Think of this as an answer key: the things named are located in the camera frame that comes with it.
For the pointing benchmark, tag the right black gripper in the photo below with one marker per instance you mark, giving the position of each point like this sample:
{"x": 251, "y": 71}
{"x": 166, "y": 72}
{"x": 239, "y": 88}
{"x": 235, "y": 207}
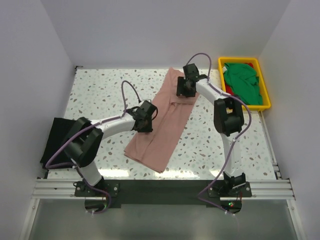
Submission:
{"x": 185, "y": 88}

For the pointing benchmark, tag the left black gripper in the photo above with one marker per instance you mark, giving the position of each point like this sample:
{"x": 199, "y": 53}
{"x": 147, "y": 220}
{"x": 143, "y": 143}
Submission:
{"x": 144, "y": 125}

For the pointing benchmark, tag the pink t shirt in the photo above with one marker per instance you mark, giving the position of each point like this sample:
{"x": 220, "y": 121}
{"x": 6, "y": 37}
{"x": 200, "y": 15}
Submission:
{"x": 155, "y": 149}

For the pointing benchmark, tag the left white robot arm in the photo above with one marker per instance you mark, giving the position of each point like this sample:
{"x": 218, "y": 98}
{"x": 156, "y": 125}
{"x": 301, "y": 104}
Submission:
{"x": 82, "y": 142}

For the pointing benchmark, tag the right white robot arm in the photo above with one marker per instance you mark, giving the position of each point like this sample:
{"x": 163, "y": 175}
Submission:
{"x": 228, "y": 119}

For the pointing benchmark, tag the red t shirt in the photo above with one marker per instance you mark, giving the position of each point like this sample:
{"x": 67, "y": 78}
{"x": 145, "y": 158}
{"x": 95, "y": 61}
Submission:
{"x": 230, "y": 91}

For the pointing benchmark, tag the green t shirt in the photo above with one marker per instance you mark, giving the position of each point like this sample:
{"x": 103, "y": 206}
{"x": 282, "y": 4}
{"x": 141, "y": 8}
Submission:
{"x": 257, "y": 99}

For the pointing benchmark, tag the black folded t shirt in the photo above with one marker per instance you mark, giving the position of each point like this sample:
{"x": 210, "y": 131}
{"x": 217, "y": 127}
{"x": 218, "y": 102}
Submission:
{"x": 59, "y": 129}

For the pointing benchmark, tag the yellow plastic bin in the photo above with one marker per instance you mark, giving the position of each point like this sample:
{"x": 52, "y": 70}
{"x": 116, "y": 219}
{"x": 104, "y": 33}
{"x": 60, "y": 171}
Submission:
{"x": 266, "y": 103}

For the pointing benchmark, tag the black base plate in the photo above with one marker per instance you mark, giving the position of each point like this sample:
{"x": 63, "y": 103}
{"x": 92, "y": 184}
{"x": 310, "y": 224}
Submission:
{"x": 163, "y": 192}

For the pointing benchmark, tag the aluminium rail frame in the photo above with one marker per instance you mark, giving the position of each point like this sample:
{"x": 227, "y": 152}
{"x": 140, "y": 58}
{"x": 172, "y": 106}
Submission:
{"x": 56, "y": 214}

